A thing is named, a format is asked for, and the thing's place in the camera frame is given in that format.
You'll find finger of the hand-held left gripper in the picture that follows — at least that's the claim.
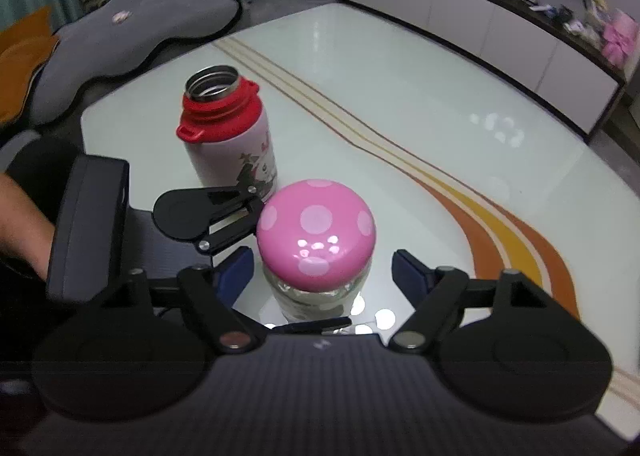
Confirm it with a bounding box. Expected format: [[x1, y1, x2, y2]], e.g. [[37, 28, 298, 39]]
[[196, 184, 267, 255], [270, 317, 353, 336]]

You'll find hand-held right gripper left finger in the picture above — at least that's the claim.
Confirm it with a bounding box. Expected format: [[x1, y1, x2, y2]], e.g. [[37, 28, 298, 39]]
[[102, 246, 261, 356]]

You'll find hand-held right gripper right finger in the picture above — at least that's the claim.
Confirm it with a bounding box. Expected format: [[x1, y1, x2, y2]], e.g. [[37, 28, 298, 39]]
[[390, 249, 548, 354]]

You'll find clear glass bottle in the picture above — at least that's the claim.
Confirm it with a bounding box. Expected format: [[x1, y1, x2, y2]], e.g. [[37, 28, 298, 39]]
[[262, 256, 371, 325]]

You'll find pink dotted bottle cap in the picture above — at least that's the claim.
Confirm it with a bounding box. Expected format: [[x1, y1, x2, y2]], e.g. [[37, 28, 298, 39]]
[[256, 179, 377, 293]]

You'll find red and white thermos bottle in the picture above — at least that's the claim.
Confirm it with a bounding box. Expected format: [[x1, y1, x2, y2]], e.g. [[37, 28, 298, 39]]
[[176, 65, 279, 204]]

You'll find person's left forearm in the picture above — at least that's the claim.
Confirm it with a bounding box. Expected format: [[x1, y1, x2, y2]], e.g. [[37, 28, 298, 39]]
[[0, 171, 57, 280]]

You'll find person's dark clothing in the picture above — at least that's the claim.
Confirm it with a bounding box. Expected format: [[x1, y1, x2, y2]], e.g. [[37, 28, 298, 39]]
[[0, 136, 86, 367]]

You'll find orange cloth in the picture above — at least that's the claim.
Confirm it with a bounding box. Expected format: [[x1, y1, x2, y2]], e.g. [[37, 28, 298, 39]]
[[0, 6, 62, 125]]

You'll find grey cushion with black trim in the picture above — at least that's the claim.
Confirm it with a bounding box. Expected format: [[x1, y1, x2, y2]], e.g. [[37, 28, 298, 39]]
[[31, 0, 244, 128]]

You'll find white television cabinet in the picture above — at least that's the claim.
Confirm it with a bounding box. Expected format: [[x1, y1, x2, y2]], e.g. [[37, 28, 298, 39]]
[[337, 0, 629, 141]]

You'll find wrapped flower bouquet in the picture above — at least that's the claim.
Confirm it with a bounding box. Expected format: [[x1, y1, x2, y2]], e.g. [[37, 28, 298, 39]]
[[582, 0, 617, 50]]

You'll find pink gift box with bow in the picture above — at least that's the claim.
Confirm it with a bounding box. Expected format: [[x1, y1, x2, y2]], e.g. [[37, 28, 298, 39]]
[[601, 10, 640, 70]]

